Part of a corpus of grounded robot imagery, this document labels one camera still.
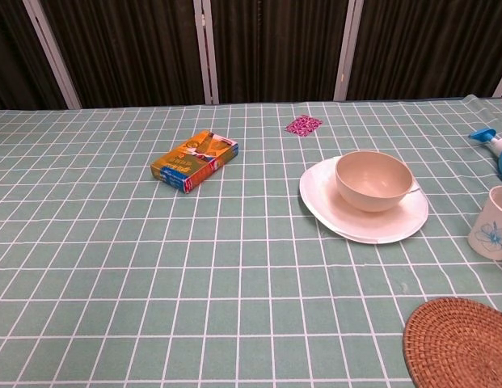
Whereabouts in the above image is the white mug blue flower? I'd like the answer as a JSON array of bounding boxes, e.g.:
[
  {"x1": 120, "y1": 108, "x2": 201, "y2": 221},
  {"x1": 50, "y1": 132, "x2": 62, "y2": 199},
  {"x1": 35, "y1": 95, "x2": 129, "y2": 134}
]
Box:
[{"x1": 466, "y1": 185, "x2": 502, "y2": 262}]

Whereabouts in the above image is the beige bowl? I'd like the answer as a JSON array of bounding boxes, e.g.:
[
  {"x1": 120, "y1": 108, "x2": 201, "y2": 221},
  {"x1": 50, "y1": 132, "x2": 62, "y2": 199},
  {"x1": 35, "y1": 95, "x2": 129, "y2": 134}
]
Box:
[{"x1": 335, "y1": 150, "x2": 420, "y2": 213}]

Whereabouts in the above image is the blue pump bottle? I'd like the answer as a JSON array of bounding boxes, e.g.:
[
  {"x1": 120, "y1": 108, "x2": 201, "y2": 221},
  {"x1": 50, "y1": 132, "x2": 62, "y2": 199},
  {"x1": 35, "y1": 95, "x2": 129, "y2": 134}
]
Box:
[{"x1": 467, "y1": 126, "x2": 502, "y2": 183}]

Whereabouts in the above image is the white round plate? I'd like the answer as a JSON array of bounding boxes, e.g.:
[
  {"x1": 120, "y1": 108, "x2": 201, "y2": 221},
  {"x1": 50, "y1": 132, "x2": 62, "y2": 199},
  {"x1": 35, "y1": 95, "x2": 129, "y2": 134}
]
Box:
[{"x1": 298, "y1": 156, "x2": 430, "y2": 245}]

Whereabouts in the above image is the round woven rattan coaster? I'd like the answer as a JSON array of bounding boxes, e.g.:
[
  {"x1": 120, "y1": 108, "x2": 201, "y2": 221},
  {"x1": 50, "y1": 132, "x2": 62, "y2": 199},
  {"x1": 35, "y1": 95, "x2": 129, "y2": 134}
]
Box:
[{"x1": 402, "y1": 297, "x2": 502, "y2": 388}]

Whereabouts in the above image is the dark pleated partition panel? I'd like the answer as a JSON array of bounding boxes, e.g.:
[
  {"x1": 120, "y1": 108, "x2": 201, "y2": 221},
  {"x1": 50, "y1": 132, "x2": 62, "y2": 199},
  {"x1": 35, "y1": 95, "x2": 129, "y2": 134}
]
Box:
[
  {"x1": 209, "y1": 0, "x2": 351, "y2": 104},
  {"x1": 346, "y1": 0, "x2": 502, "y2": 101},
  {"x1": 40, "y1": 0, "x2": 207, "y2": 109}
]

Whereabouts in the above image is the pink patterned packet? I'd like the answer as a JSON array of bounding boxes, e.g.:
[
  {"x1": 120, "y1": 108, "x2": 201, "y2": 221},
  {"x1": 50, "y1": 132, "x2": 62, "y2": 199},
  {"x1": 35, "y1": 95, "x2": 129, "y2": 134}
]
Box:
[{"x1": 285, "y1": 114, "x2": 323, "y2": 137}]

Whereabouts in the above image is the orange blue cardboard box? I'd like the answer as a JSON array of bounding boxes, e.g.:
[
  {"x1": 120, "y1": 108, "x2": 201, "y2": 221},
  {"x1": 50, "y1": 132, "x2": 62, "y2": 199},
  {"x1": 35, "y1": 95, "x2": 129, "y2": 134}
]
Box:
[{"x1": 150, "y1": 129, "x2": 240, "y2": 195}]

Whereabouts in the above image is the green white grid tablecloth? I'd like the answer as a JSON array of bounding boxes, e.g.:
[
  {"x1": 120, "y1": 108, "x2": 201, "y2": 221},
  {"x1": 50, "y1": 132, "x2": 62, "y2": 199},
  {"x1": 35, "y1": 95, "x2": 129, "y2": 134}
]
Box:
[{"x1": 0, "y1": 95, "x2": 502, "y2": 388}]

